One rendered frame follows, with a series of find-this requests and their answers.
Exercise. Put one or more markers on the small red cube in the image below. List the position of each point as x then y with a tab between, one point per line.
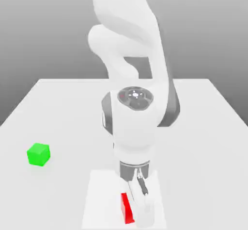
126	210

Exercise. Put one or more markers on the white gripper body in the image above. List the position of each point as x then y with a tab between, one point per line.
139	199

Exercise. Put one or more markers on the small green cube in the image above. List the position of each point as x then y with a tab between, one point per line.
38	154

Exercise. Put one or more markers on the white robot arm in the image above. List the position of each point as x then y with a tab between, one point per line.
133	129

